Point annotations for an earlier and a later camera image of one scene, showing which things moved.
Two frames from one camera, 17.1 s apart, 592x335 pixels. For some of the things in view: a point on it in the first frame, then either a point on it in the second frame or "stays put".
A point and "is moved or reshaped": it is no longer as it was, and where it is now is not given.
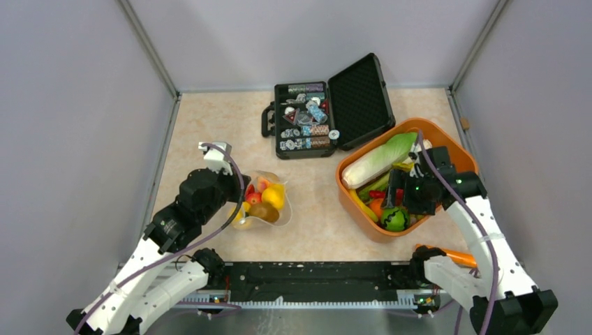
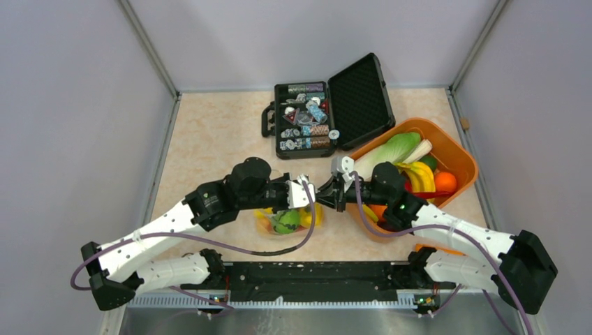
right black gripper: x=401 y=179 -> x=329 y=194
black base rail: x=321 y=281 stays put
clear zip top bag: x=267 y=202 is moved or reshaped
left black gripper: x=237 y=182 -> x=285 y=204
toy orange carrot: x=458 y=257 stays put
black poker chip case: x=313 y=120 stays put
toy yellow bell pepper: x=240 y=216 -> x=305 y=215
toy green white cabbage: x=371 y=163 stays put
